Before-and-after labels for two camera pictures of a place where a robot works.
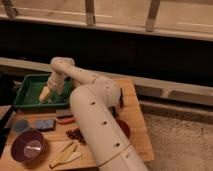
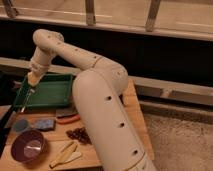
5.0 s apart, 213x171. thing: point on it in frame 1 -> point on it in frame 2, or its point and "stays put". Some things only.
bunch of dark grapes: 76,134 stays put
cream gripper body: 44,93 -> 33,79
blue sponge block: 44,124 stays put
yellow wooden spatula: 68,155 stays put
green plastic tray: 28,94 stays put
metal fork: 49,101 -> 25,103
